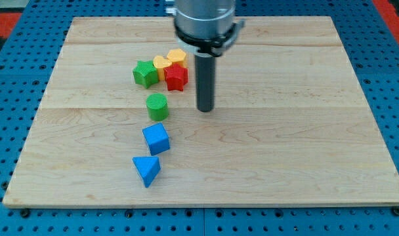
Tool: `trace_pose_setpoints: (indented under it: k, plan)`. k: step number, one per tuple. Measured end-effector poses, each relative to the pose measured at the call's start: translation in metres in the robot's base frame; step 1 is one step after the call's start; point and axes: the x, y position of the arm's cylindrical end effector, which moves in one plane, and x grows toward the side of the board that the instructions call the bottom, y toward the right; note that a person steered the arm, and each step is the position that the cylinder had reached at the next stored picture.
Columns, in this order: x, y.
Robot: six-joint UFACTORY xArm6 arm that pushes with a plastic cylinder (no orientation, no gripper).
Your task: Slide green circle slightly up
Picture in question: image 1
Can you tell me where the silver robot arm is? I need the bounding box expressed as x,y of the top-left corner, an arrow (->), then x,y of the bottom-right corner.
165,0 -> 245,58

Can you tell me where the green cylinder block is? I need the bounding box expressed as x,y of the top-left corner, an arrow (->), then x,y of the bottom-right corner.
146,93 -> 169,121

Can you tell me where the blue cube block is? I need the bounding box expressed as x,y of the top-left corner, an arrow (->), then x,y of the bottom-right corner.
142,123 -> 170,155

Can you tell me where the red star block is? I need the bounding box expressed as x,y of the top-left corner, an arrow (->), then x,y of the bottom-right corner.
164,64 -> 188,92

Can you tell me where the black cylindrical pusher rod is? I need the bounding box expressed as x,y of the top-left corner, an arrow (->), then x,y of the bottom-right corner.
194,56 -> 216,112

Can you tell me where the yellow hexagon block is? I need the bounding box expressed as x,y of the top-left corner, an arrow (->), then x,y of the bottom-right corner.
167,49 -> 187,68

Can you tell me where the yellow heart block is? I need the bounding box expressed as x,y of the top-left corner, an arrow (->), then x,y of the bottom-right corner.
153,55 -> 172,81

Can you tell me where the green star block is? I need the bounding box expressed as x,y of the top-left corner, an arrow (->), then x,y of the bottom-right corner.
133,60 -> 159,89

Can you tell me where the blue triangle block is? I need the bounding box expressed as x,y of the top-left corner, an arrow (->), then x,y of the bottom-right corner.
133,156 -> 161,188

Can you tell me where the wooden board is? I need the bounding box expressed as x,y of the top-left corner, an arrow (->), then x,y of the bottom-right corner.
3,16 -> 399,208

